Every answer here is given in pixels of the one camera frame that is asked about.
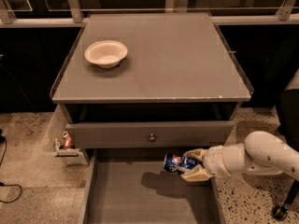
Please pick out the blue pepsi can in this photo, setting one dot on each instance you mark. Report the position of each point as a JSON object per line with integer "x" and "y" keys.
{"x": 177, "y": 164}

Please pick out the grey drawer cabinet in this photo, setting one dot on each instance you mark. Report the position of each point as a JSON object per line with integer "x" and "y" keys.
{"x": 173, "y": 58}

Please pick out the open grey middle drawer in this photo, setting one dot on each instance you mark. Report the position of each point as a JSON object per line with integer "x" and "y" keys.
{"x": 131, "y": 186}

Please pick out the grey top drawer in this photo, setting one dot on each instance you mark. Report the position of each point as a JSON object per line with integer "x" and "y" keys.
{"x": 124, "y": 126}

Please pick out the orange bottle in bin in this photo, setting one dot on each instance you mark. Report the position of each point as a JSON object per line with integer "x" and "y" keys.
{"x": 67, "y": 141}

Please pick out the round metal drawer knob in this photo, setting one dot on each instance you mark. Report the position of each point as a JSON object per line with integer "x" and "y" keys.
{"x": 152, "y": 138}

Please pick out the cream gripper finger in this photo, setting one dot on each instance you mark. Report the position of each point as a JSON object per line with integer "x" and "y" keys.
{"x": 196, "y": 154}
{"x": 197, "y": 174}

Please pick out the black office chair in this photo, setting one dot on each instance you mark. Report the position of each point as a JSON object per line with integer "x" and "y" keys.
{"x": 287, "y": 107}

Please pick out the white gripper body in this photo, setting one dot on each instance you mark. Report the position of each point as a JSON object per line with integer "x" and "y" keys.
{"x": 212, "y": 161}

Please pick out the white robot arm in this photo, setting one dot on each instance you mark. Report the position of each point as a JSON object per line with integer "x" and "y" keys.
{"x": 261, "y": 153}

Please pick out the white paper bowl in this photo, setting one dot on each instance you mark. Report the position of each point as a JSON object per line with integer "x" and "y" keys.
{"x": 106, "y": 54}

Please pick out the metal window railing frame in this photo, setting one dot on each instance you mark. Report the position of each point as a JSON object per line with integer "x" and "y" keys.
{"x": 63, "y": 13}

